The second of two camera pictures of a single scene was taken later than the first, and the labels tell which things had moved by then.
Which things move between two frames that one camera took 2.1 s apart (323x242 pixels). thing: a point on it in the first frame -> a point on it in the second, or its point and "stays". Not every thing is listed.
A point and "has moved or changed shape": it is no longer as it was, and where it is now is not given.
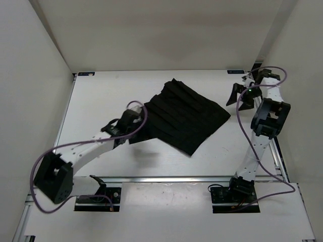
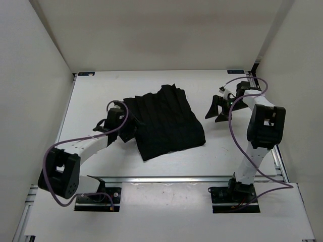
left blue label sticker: x=86 y=73 stays
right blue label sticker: x=235 y=72 stays
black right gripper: x=237 y=88 -> x=217 y=100
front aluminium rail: x=117 y=179 stays
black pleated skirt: x=180 y=117 has moved or changed shape
